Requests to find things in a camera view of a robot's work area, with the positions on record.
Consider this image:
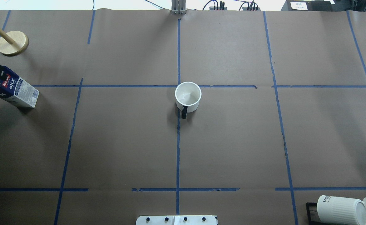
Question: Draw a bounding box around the blue white milk carton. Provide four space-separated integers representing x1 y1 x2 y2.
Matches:
0 65 39 108

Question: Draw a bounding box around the white smiley mug black handle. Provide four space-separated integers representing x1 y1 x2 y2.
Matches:
175 82 202 119

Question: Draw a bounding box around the wooden stand with round base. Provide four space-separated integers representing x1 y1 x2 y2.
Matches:
0 28 29 57

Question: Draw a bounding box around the black box with label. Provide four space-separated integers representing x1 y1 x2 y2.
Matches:
280 0 333 12

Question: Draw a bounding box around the white ribbed HOME mug left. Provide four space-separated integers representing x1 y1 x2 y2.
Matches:
317 195 366 225

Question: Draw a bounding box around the aluminium frame post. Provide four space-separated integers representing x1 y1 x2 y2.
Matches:
170 0 187 15

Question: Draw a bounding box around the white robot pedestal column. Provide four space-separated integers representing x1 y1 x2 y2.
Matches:
136 215 218 225

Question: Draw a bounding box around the black wire mug rack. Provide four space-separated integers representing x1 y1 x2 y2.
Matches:
306 202 318 224

